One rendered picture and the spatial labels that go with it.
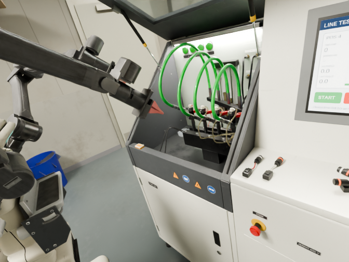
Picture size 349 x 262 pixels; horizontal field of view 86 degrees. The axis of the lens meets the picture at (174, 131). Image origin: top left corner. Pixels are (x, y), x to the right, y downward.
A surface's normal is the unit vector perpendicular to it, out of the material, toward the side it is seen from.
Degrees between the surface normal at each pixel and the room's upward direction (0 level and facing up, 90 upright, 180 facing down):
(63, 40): 90
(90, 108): 90
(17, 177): 105
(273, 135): 76
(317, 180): 0
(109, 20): 90
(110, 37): 90
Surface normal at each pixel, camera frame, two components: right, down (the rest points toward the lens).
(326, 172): -0.21, -0.88
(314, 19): -0.69, 0.22
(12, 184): 0.71, 0.40
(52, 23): 0.52, 0.26
